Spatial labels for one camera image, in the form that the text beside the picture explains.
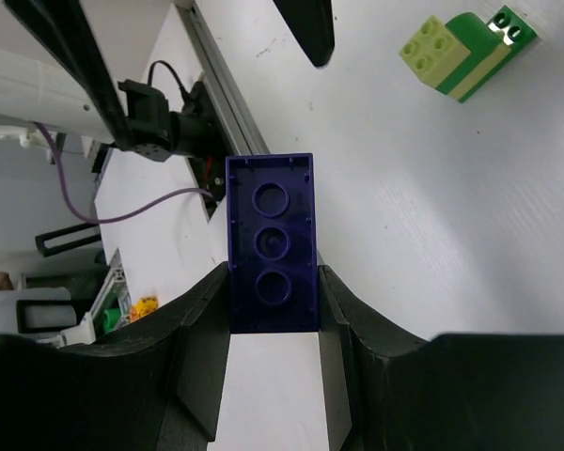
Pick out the dark blue lego brick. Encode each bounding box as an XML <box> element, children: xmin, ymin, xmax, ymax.
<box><xmin>226</xmin><ymin>153</ymin><xmax>320</xmax><ymax>334</ymax></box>

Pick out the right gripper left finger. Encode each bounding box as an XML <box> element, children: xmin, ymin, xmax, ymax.
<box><xmin>0</xmin><ymin>264</ymin><xmax>230</xmax><ymax>450</ymax></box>

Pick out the aluminium rail front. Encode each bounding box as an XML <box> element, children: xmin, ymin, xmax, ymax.
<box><xmin>174</xmin><ymin>1</ymin><xmax>270</xmax><ymax>155</ymax></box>

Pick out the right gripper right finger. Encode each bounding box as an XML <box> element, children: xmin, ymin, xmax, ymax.
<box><xmin>319</xmin><ymin>265</ymin><xmax>564</xmax><ymax>450</ymax></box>

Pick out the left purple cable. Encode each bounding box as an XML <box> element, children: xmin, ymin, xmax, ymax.
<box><xmin>32</xmin><ymin>120</ymin><xmax>215</xmax><ymax>225</ymax></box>

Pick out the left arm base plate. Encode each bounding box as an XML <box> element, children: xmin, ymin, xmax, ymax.
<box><xmin>182</xmin><ymin>81</ymin><xmax>231</xmax><ymax>221</ymax></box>

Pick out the lime green striped lego stack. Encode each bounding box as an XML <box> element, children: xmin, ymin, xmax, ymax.
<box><xmin>399</xmin><ymin>5</ymin><xmax>538</xmax><ymax>103</ymax></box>

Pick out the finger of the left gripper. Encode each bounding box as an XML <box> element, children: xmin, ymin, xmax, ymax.
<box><xmin>274</xmin><ymin>0</ymin><xmax>335</xmax><ymax>67</ymax></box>

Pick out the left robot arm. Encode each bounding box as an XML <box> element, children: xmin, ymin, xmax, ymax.
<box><xmin>0</xmin><ymin>1</ymin><xmax>218</xmax><ymax>162</ymax></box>

